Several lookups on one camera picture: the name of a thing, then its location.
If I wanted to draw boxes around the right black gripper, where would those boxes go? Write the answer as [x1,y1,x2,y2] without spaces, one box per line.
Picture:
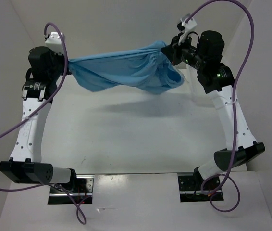
[162,30,207,70]

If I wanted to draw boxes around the light blue shorts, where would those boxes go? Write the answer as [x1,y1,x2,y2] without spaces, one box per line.
[68,41,184,94]

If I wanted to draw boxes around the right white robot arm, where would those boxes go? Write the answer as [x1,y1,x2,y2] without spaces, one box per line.
[161,30,265,189]

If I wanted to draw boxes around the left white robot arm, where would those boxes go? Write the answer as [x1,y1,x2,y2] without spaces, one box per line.
[0,46,78,193]

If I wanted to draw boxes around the white plastic basket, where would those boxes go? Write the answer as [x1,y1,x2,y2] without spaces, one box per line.
[186,65,213,107]

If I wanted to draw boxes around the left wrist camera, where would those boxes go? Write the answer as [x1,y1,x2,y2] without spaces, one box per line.
[45,32,63,55]

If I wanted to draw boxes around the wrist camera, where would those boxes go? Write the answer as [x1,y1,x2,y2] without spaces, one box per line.
[45,32,63,55]
[177,14,197,45]

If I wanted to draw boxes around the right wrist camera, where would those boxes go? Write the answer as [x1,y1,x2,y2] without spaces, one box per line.
[177,14,197,45]

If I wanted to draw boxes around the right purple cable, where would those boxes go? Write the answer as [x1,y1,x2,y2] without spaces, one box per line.
[183,0,255,212]

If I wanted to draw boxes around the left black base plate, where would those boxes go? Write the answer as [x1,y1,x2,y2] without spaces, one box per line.
[48,174,95,205]

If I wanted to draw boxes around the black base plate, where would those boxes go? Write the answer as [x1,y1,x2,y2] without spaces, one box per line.
[48,174,95,205]
[177,172,224,203]

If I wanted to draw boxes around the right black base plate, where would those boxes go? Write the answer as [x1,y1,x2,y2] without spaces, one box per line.
[177,172,224,203]

